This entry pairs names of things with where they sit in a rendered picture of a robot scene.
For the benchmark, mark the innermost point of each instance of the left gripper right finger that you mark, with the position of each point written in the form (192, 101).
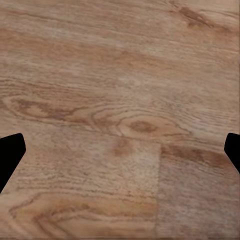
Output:
(232, 149)

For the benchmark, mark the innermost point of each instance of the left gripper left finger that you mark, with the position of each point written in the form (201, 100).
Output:
(12, 149)

